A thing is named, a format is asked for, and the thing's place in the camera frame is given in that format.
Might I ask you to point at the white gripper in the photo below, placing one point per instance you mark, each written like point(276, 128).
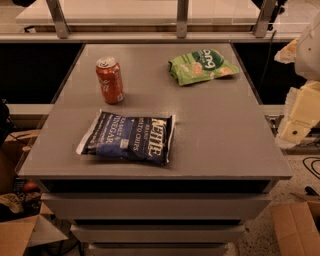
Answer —
point(309, 53)

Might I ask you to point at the red coke can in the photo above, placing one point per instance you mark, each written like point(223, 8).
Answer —
point(109, 77)

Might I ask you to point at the green snack bag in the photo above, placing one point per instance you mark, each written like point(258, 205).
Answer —
point(200, 66)

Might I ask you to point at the cardboard box right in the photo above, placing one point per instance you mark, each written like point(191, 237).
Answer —
point(297, 226)

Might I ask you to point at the cardboard box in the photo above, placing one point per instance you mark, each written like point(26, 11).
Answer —
point(24, 220)
point(297, 226)

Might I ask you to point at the blue Kettle chips bag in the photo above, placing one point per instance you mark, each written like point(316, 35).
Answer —
point(143, 139)

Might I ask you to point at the grey drawer cabinet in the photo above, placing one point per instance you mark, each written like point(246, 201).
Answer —
point(223, 160)

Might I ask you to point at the cardboard box left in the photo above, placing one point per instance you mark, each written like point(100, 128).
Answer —
point(24, 220)

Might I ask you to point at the metal railing frame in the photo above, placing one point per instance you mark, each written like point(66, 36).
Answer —
point(148, 21)

